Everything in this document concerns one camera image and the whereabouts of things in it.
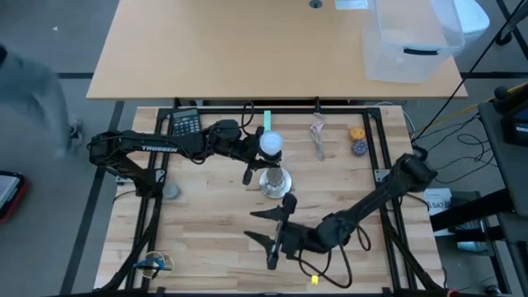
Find white plastic chair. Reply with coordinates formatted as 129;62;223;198
451;0;491;45

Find red-edged case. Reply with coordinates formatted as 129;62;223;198
0;169;31;226

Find clear plastic storage bin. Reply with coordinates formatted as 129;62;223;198
361;0;466;84

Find white labelled box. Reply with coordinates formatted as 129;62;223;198
423;188;454;215

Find clear plastic wrapper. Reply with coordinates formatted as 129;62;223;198
309;113;328;163

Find silver metal table lamp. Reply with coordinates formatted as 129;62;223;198
257;150;294;200

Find orange patterned disc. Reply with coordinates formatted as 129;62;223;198
348;125;367;143

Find person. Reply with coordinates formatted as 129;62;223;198
0;40;84;161

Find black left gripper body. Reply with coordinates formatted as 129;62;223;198
233;125;266;186

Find black aluminium table frame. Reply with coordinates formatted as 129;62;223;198
97;104;447;296

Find purple patterned disc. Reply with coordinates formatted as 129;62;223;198
351;139;370;158

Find black side cart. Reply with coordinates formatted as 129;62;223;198
428;80;528;297

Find tan wooden desk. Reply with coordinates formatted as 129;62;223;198
85;0;469;101

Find white lightbulb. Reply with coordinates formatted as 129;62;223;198
258;130;285;158

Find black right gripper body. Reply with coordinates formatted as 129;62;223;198
266;192;315;271

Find black desk calculator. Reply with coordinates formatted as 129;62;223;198
170;107;204;137

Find glass jar with blue tool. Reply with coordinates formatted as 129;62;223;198
137;250;176;281

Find white paper sheet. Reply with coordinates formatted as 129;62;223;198
334;0;369;11

